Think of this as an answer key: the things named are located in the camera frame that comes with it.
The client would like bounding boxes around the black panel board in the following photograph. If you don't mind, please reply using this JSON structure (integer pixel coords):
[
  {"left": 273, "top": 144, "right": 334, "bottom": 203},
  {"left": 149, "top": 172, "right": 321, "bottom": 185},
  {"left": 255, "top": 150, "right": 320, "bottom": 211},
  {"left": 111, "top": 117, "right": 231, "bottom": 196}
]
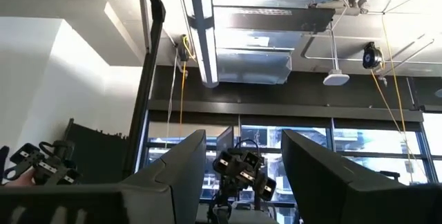
[{"left": 63, "top": 118, "right": 131, "bottom": 186}]

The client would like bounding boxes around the white hanging cable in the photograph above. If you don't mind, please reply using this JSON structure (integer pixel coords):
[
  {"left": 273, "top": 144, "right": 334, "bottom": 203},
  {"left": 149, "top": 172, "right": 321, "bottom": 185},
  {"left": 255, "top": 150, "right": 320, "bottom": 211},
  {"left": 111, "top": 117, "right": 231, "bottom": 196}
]
[{"left": 164, "top": 48, "right": 180, "bottom": 149}]

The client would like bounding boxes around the metal ceiling conduit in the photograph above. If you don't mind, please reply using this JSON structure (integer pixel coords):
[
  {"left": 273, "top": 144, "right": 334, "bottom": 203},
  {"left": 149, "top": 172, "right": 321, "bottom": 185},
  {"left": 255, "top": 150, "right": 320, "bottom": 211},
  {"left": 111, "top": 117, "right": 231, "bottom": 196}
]
[{"left": 299, "top": 34, "right": 436, "bottom": 66}]

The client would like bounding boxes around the long ceiling light strip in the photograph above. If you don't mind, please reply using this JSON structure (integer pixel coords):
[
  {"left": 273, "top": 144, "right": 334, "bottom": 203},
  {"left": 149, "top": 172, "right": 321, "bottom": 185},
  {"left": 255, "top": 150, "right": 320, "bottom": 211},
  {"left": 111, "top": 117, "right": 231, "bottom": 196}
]
[{"left": 186, "top": 0, "right": 220, "bottom": 89}]

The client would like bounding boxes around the large glass window wall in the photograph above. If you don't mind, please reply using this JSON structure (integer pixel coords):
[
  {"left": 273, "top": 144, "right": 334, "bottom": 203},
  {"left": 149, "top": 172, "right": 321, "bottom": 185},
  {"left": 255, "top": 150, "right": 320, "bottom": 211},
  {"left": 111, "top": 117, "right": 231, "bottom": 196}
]
[{"left": 144, "top": 113, "right": 442, "bottom": 220}]

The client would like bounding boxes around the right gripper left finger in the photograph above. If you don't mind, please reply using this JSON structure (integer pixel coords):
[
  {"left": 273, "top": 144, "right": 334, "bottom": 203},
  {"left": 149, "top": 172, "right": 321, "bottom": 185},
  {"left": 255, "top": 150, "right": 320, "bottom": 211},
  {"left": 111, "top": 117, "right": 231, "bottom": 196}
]
[{"left": 0, "top": 129, "right": 207, "bottom": 224}]

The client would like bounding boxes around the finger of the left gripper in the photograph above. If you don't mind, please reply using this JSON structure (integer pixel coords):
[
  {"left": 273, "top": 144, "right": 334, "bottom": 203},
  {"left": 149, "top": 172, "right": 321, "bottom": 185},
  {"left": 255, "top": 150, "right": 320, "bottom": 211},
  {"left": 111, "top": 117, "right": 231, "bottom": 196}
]
[
  {"left": 212, "top": 150, "right": 241, "bottom": 176},
  {"left": 253, "top": 178, "right": 277, "bottom": 201}
]

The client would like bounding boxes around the rectangular metal air duct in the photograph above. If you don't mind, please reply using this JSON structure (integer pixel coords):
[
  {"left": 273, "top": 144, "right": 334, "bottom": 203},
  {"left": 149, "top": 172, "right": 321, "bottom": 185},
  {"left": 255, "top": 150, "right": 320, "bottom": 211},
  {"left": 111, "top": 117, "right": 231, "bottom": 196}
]
[{"left": 210, "top": 0, "right": 336, "bottom": 86}]

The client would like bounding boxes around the yellow cable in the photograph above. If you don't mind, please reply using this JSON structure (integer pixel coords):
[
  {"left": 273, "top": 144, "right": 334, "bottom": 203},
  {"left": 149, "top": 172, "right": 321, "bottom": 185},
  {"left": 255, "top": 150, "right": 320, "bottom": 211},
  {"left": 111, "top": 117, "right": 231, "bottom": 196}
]
[
  {"left": 381, "top": 15, "right": 416, "bottom": 170},
  {"left": 370, "top": 68, "right": 428, "bottom": 180},
  {"left": 177, "top": 35, "right": 191, "bottom": 138}
]

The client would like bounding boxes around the white round ceiling device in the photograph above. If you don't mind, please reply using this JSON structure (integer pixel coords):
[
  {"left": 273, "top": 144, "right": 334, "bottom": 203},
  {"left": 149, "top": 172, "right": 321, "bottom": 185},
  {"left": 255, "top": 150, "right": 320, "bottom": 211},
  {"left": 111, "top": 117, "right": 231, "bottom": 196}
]
[{"left": 322, "top": 68, "right": 351, "bottom": 87}]

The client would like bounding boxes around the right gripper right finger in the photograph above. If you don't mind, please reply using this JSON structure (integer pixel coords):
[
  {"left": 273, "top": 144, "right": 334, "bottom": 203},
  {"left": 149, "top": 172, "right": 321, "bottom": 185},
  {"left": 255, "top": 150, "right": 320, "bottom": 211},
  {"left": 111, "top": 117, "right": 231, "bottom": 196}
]
[{"left": 281, "top": 129, "right": 442, "bottom": 224}]

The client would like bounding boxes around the black overhead frame post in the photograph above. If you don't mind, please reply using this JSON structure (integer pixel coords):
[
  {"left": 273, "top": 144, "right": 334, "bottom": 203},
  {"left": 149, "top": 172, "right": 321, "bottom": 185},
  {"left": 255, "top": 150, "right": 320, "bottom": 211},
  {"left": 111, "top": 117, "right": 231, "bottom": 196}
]
[{"left": 123, "top": 0, "right": 167, "bottom": 184}]

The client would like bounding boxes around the black round cable reel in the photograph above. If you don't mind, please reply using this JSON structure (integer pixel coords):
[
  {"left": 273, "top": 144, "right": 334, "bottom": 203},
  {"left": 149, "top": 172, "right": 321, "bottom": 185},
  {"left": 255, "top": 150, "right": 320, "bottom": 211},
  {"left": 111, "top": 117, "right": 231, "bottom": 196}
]
[{"left": 362, "top": 41, "right": 383, "bottom": 70}]

